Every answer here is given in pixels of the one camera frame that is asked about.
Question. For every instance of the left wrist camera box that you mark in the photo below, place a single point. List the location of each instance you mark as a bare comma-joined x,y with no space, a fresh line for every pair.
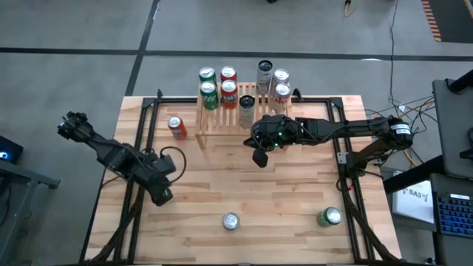
166,165

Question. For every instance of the grey side table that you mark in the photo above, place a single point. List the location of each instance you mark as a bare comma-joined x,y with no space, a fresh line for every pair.
29,179

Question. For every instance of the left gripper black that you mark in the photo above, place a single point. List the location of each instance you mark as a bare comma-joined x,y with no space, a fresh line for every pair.
159,188

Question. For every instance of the backlit laptop keyboard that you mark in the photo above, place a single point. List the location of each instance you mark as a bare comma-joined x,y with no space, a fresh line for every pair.
456,218

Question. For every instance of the green Sprite can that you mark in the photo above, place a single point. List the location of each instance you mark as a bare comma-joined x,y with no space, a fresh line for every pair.
210,96
207,74
330,216

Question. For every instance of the white SA3 paper sign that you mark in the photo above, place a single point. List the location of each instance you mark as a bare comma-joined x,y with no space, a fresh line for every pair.
414,203

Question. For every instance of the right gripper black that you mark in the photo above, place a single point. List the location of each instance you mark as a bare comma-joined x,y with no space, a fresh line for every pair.
275,131

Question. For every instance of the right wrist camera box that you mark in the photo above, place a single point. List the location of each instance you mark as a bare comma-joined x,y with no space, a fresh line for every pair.
260,158

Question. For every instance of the black metal table frame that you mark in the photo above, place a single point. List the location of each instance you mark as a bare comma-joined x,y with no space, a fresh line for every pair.
170,100

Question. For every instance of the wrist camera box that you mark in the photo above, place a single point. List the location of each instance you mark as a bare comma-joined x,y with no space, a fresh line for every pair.
166,165
260,158

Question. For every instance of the grey metal bracket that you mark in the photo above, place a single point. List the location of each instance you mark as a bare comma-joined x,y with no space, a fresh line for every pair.
341,157

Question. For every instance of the wooden slatted shelf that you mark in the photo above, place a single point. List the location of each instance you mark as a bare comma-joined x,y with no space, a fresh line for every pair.
221,123

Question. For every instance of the orange striped floor tape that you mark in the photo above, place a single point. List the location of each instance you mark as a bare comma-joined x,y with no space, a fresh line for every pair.
431,22

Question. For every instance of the black floor mat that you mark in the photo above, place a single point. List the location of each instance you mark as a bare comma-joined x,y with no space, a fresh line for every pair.
456,22

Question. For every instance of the white Celsius slim can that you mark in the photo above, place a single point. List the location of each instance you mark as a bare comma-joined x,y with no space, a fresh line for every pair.
247,111

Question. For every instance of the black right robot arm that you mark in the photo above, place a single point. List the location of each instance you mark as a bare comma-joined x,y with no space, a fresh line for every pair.
351,127

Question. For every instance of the black table clamp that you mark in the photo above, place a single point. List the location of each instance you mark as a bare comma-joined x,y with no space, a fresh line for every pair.
159,93
296,93

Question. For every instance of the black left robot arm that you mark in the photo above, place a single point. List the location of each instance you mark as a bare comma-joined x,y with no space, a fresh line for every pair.
111,155

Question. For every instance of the black side desk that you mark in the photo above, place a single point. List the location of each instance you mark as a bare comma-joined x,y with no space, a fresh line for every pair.
410,173

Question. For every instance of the Celsius Arctic Vibe can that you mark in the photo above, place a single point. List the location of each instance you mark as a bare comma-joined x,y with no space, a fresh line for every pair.
264,77

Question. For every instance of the orange Fanta can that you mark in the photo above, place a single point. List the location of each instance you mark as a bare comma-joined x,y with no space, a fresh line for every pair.
177,128
228,73

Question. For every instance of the black box blue light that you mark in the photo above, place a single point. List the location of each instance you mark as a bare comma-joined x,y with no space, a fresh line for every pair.
9,147

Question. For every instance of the red Coke can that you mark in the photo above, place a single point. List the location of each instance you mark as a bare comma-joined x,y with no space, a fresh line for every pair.
229,94

